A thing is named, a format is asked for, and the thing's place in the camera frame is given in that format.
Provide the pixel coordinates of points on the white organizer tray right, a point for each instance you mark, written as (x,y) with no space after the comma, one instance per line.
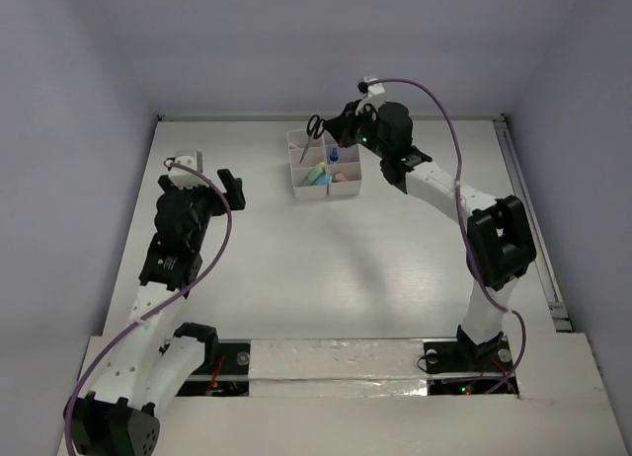
(349,164)

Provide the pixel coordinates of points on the black handled scissors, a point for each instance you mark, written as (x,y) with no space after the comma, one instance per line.
(314,130)

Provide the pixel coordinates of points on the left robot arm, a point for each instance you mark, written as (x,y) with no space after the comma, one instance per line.
(117,404)

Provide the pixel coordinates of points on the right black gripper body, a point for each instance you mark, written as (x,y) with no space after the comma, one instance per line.
(359,128)

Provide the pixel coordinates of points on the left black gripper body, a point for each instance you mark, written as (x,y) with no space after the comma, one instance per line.
(198,190)

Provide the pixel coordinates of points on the pink white correction tape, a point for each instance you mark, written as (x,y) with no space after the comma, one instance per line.
(339,178)

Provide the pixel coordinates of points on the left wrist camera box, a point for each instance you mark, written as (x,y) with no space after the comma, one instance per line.
(184,169)

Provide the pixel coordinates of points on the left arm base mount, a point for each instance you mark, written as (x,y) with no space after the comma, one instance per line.
(228,376)

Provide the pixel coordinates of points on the light blue marker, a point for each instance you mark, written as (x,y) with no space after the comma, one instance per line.
(323,180)

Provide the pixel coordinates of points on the green clear highlighter marker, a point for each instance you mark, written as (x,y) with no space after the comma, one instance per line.
(312,176)

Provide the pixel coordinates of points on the white organizer tray left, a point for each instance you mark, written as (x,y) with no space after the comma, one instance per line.
(299,171)

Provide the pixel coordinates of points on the white organizer tray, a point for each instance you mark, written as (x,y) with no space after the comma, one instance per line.
(299,171)
(349,164)

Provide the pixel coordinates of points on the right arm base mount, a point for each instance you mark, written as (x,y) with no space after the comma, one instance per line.
(450,371)

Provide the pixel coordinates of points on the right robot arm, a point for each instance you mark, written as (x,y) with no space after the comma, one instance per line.
(499,247)

